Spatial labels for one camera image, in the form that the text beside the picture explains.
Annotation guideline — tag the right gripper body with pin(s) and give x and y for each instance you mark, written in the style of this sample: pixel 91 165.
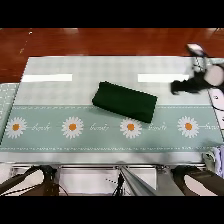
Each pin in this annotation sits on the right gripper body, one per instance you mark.
pixel 186 86

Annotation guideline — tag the dark green shirt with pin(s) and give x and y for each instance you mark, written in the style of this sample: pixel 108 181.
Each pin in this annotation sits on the dark green shirt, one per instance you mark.
pixel 126 100

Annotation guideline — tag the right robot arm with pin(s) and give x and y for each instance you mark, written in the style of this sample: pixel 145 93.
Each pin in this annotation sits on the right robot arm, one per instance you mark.
pixel 200 181

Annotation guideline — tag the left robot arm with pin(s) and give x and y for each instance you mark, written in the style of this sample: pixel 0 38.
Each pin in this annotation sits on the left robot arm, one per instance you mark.
pixel 20 181

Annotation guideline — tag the pale garment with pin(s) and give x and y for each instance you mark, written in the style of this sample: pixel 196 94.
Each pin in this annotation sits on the pale garment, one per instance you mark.
pixel 220 161

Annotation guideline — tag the silver frame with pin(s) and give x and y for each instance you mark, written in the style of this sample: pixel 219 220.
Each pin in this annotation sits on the silver frame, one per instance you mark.
pixel 140 186

